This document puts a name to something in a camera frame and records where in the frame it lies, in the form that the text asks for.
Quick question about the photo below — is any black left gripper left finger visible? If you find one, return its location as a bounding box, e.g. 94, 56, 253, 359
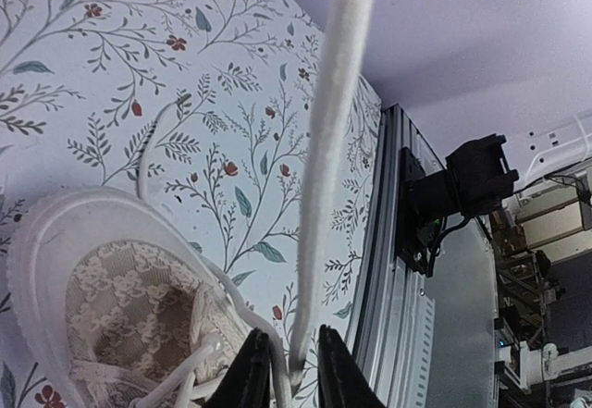
210, 328, 271, 408

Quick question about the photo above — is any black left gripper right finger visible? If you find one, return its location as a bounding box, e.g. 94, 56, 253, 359
317, 325, 385, 408

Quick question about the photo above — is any white shoelace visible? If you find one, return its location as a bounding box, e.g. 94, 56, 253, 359
133, 0, 383, 408

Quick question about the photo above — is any white lace sneaker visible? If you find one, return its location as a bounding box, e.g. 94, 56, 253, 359
6, 187, 284, 407

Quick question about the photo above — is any floral patterned table mat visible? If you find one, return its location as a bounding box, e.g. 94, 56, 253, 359
1, 0, 380, 407

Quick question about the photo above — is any aluminium front rail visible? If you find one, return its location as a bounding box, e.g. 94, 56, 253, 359
344, 105, 500, 408

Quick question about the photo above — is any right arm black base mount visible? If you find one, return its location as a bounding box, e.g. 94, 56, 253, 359
395, 134, 519, 278

